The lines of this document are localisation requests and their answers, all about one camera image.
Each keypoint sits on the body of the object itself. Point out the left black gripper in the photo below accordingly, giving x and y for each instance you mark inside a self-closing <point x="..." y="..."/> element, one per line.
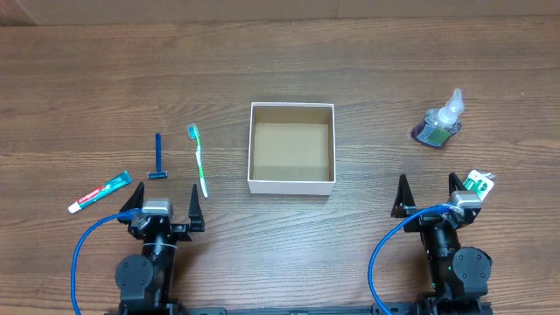
<point x="195" y="214"/>

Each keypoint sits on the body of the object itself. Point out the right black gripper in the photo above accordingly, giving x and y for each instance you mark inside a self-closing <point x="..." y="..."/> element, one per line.
<point x="405" y="206"/>

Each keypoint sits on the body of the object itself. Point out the blue disposable razor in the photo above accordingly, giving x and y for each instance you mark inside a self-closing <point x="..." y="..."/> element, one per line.
<point x="158" y="173"/>

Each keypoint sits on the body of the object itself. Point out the green toothpaste tube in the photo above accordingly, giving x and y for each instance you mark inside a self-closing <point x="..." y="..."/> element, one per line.
<point x="116" y="183"/>

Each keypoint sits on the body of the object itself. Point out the green dental floss pack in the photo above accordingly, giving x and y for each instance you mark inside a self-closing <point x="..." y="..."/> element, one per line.
<point x="480" y="182"/>

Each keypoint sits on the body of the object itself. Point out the clear soap pump bottle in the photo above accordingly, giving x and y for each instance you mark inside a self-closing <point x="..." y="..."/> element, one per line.
<point x="439" y="125"/>

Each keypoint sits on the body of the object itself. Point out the green white toothbrush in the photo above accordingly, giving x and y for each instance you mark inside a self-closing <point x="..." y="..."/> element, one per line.
<point x="194" y="134"/>

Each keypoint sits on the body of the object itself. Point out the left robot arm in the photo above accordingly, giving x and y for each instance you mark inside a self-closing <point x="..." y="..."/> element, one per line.
<point x="145" y="280"/>

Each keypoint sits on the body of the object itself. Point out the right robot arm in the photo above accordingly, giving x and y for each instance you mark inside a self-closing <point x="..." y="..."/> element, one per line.
<point x="459" y="274"/>

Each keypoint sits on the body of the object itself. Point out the white cardboard box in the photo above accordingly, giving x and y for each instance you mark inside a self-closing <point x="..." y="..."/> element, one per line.
<point x="291" y="148"/>

